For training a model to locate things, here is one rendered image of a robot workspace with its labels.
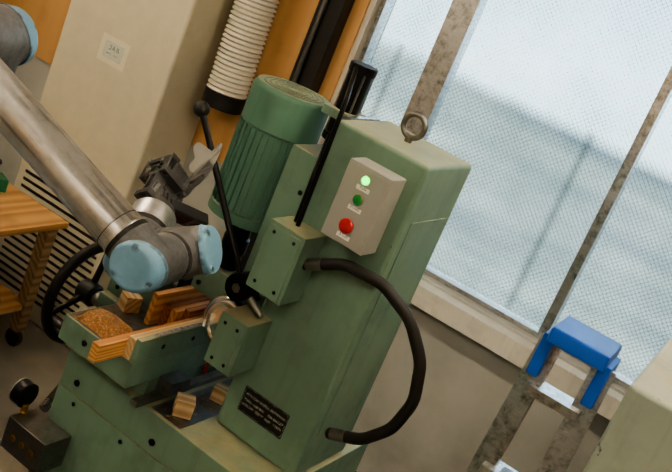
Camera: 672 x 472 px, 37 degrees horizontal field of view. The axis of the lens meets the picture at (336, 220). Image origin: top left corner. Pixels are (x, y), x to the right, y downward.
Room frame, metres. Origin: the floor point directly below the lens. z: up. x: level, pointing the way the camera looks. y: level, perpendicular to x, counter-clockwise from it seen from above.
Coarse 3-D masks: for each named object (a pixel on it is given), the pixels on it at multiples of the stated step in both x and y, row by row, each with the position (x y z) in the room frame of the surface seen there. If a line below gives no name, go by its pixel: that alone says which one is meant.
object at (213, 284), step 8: (216, 272) 2.07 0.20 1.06; (224, 272) 2.07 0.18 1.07; (232, 272) 2.09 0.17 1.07; (192, 280) 2.09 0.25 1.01; (200, 280) 2.08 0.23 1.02; (208, 280) 2.07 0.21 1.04; (216, 280) 2.06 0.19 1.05; (224, 280) 2.05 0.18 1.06; (200, 288) 2.08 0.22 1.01; (208, 288) 2.07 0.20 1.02; (216, 288) 2.06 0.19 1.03; (224, 288) 2.05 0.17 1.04; (208, 296) 2.06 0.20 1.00; (216, 296) 2.06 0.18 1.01
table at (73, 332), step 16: (112, 304) 2.05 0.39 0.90; (144, 304) 2.11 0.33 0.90; (64, 320) 1.92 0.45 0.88; (128, 320) 2.01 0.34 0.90; (64, 336) 1.92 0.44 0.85; (80, 336) 1.90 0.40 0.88; (96, 336) 1.88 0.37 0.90; (80, 352) 1.89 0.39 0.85; (176, 352) 1.96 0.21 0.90; (192, 352) 2.01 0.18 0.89; (112, 368) 1.85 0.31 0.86; (128, 368) 1.84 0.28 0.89; (144, 368) 1.87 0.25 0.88; (160, 368) 1.92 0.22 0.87; (176, 368) 1.98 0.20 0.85; (128, 384) 1.84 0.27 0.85
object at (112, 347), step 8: (184, 320) 2.03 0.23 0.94; (152, 328) 1.94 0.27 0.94; (120, 336) 1.85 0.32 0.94; (128, 336) 1.86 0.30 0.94; (96, 344) 1.78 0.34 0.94; (104, 344) 1.79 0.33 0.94; (112, 344) 1.81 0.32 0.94; (120, 344) 1.83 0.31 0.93; (96, 352) 1.78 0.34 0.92; (104, 352) 1.79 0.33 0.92; (112, 352) 1.82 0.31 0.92; (120, 352) 1.84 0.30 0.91; (96, 360) 1.78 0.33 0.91
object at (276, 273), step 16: (272, 224) 1.85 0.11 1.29; (288, 224) 1.86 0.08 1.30; (304, 224) 1.90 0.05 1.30; (272, 240) 1.84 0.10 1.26; (288, 240) 1.83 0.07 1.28; (304, 240) 1.82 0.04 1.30; (320, 240) 1.87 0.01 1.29; (256, 256) 1.85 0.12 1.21; (272, 256) 1.84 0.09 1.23; (288, 256) 1.82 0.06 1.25; (304, 256) 1.83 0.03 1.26; (256, 272) 1.84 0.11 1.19; (272, 272) 1.83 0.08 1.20; (288, 272) 1.82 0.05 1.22; (304, 272) 1.86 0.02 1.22; (256, 288) 1.84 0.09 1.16; (272, 288) 1.82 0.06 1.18; (288, 288) 1.82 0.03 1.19; (304, 288) 1.88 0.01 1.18
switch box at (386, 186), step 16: (352, 160) 1.83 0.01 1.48; (368, 160) 1.86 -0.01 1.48; (352, 176) 1.82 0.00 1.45; (384, 176) 1.79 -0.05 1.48; (400, 176) 1.84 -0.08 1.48; (352, 192) 1.81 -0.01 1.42; (384, 192) 1.79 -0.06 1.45; (400, 192) 1.83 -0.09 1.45; (336, 208) 1.82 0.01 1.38; (368, 208) 1.79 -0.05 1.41; (384, 208) 1.80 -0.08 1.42; (336, 224) 1.81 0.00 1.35; (368, 224) 1.79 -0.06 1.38; (384, 224) 1.82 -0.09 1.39; (336, 240) 1.81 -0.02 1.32; (352, 240) 1.80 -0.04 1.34; (368, 240) 1.79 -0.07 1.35
